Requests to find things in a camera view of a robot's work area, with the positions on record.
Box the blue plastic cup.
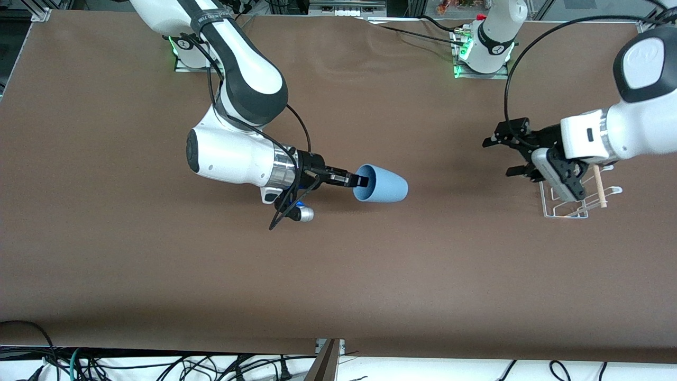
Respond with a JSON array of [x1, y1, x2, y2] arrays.
[[352, 164, 409, 204]]

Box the brown table cover sheet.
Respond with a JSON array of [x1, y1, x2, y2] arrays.
[[0, 10, 677, 365]]

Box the grey power strip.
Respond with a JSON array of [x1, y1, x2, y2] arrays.
[[308, 0, 388, 17]]

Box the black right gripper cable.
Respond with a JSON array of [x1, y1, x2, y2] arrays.
[[269, 103, 322, 231]]

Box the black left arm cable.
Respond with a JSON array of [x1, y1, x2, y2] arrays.
[[504, 15, 662, 134]]

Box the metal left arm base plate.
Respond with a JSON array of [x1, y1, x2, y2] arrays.
[[453, 62, 510, 80]]

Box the white wire rack wooden rod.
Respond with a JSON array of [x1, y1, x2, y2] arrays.
[[539, 163, 624, 220]]

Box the short black table cable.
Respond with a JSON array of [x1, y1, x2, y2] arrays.
[[420, 15, 467, 33]]

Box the long black table cable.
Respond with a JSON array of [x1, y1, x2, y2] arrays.
[[366, 20, 460, 45]]

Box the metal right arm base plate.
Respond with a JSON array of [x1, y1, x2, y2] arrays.
[[173, 37, 215, 72]]

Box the small metal bracket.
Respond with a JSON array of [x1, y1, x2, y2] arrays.
[[315, 338, 346, 357]]

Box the brown wooden post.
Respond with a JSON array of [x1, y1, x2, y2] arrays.
[[304, 339, 342, 381]]

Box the black looped floor cable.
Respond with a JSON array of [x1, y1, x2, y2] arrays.
[[548, 360, 573, 381]]

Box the tangled black floor cables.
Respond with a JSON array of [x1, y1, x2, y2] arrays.
[[79, 353, 298, 381]]

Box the black curved floor cable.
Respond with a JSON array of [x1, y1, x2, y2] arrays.
[[0, 320, 57, 367]]

